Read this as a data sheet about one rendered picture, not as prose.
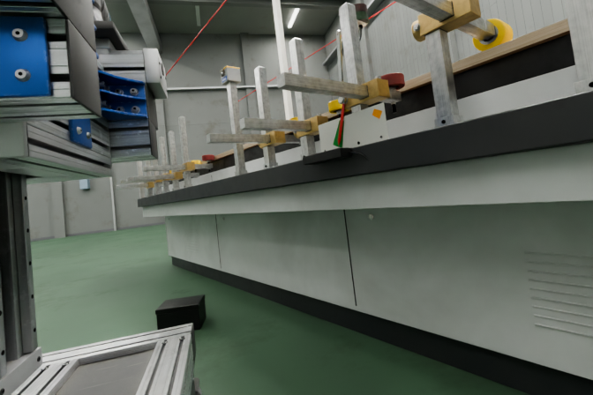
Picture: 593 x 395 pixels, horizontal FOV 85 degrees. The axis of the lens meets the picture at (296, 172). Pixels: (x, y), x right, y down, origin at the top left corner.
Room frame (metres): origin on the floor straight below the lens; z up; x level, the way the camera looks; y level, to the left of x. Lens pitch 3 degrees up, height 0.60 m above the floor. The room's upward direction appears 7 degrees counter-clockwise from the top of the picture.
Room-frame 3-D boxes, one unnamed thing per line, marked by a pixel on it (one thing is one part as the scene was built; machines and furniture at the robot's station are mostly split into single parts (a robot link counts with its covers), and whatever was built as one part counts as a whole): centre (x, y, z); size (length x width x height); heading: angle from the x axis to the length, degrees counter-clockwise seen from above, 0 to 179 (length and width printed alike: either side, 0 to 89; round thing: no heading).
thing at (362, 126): (0.93, -0.17, 0.75); 0.26 x 0.01 x 0.10; 38
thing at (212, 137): (1.25, 0.12, 0.81); 0.44 x 0.03 x 0.04; 128
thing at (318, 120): (1.10, -0.07, 0.81); 0.14 x 0.06 x 0.05; 38
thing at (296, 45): (1.12, -0.05, 0.90); 0.04 x 0.04 x 0.48; 38
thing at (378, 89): (0.91, -0.22, 0.85); 0.14 x 0.06 x 0.05; 38
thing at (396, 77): (0.96, -0.32, 0.85); 0.08 x 0.08 x 0.11
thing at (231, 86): (1.53, 0.26, 0.93); 0.05 x 0.05 x 0.45; 38
